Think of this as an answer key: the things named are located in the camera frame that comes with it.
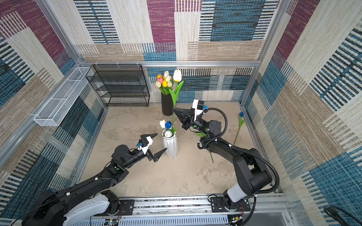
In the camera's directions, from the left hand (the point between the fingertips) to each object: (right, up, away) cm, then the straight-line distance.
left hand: (160, 139), depth 72 cm
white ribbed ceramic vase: (+5, -3, +4) cm, 7 cm away
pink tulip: (-3, +34, +17) cm, 39 cm away
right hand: (+7, +14, -6) cm, 17 cm away
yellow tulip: (0, +32, +17) cm, 36 cm away
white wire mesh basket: (-53, +14, -1) cm, 55 cm away
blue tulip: (+4, +8, -4) cm, 10 cm away
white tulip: (-4, +31, +15) cm, 35 cm away
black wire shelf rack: (-37, +36, +38) cm, 64 cm away
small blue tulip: (+55, +7, +36) cm, 66 cm away
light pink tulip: (+3, +32, +16) cm, 35 cm away
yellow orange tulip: (-4, +38, +22) cm, 44 cm away
